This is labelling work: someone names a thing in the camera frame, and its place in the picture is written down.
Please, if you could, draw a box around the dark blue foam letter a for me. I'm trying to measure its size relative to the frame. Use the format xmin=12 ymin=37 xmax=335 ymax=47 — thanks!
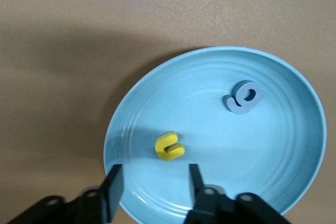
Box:
xmin=223 ymin=79 xmax=266 ymax=115

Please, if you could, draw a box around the yellow foam letter u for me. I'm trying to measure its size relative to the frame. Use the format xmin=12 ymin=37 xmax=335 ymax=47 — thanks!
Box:
xmin=154 ymin=131 xmax=186 ymax=162

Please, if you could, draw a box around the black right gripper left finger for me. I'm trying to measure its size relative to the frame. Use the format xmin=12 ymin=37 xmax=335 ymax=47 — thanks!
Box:
xmin=67 ymin=164 xmax=124 ymax=224

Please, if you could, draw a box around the blue round plate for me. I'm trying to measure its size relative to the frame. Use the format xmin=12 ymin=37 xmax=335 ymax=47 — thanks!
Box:
xmin=103 ymin=46 xmax=328 ymax=224

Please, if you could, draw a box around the brown table cover mat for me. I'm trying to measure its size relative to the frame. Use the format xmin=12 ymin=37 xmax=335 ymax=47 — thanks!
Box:
xmin=0 ymin=0 xmax=336 ymax=224

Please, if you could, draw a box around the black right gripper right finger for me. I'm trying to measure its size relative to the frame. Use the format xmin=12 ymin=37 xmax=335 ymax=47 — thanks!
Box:
xmin=185 ymin=164 xmax=233 ymax=224

